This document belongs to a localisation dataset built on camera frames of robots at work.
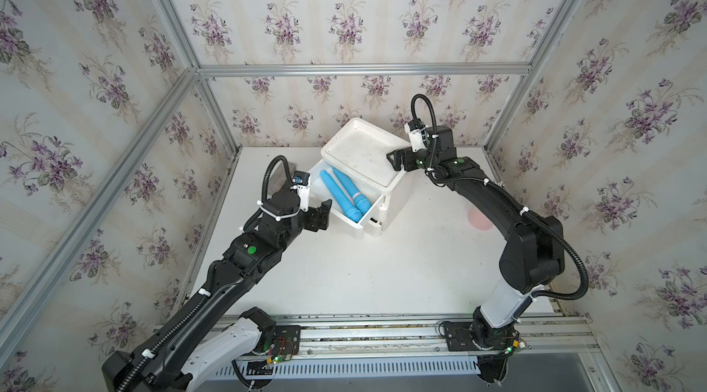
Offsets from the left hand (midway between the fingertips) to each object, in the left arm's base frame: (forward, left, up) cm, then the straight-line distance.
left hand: (317, 199), depth 72 cm
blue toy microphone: (0, -9, -6) cm, 11 cm away
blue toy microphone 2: (+3, -12, -7) cm, 14 cm away
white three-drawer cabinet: (+21, -12, -3) cm, 24 cm away
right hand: (+20, -27, -2) cm, 34 cm away
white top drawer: (+9, 0, -11) cm, 14 cm away
